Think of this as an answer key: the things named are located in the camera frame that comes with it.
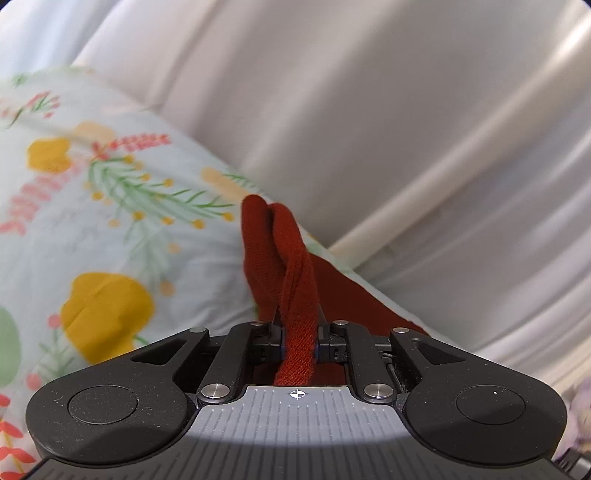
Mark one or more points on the white curtain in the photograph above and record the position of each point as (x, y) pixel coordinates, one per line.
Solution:
(392, 138)

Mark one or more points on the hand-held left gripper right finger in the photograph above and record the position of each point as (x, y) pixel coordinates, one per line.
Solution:
(321, 347)

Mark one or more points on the purple fluffy cloth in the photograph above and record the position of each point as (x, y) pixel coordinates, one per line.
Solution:
(577, 415)

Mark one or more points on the floral bed sheet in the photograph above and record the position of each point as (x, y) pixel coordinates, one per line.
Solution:
(115, 221)

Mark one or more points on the red knit cardigan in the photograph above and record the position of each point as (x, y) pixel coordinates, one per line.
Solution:
(286, 286)

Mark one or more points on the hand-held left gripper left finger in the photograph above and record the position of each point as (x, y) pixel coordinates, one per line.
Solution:
(276, 347)

